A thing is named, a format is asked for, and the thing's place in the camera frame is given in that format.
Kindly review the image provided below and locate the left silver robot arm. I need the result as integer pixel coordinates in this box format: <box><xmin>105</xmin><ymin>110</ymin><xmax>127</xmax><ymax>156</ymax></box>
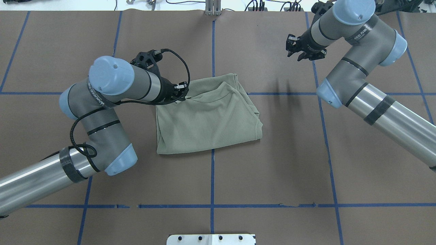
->
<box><xmin>1</xmin><ymin>49</ymin><xmax>191</xmax><ymax>219</ymax></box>

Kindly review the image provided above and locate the aluminium frame post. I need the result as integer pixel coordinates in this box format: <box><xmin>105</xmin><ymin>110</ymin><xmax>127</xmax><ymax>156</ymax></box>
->
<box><xmin>205</xmin><ymin>0</ymin><xmax>222</xmax><ymax>16</ymax></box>

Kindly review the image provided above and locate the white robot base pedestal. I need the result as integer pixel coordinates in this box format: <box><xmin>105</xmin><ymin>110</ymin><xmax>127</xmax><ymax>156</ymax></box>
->
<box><xmin>166</xmin><ymin>233</ymin><xmax>256</xmax><ymax>245</ymax></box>

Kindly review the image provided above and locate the green long-sleeve shirt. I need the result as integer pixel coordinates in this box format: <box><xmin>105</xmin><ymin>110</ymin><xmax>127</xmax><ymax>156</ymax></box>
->
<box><xmin>156</xmin><ymin>74</ymin><xmax>263</xmax><ymax>154</ymax></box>

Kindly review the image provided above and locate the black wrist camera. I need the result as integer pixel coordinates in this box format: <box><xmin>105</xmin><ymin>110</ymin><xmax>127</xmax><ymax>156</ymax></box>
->
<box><xmin>310</xmin><ymin>0</ymin><xmax>336</xmax><ymax>17</ymax></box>
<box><xmin>130</xmin><ymin>50</ymin><xmax>162</xmax><ymax>77</ymax></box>

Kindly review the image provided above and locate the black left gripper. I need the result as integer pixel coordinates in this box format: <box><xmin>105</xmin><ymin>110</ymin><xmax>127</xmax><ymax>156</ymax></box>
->
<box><xmin>159</xmin><ymin>78</ymin><xmax>189</xmax><ymax>103</ymax></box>

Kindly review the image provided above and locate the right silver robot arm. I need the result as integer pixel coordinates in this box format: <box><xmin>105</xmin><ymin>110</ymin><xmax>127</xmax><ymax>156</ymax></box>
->
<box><xmin>285</xmin><ymin>0</ymin><xmax>436</xmax><ymax>171</ymax></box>

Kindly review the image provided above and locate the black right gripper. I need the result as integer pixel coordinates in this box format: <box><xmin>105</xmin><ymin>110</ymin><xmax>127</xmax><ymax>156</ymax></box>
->
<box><xmin>285</xmin><ymin>27</ymin><xmax>327</xmax><ymax>62</ymax></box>

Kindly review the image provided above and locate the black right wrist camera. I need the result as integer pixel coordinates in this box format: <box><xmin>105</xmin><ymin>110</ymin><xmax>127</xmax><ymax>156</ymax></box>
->
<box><xmin>310</xmin><ymin>0</ymin><xmax>336</xmax><ymax>17</ymax></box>

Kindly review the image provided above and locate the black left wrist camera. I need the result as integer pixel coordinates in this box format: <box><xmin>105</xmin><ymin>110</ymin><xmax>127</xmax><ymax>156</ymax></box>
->
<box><xmin>130</xmin><ymin>50</ymin><xmax>162</xmax><ymax>77</ymax></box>

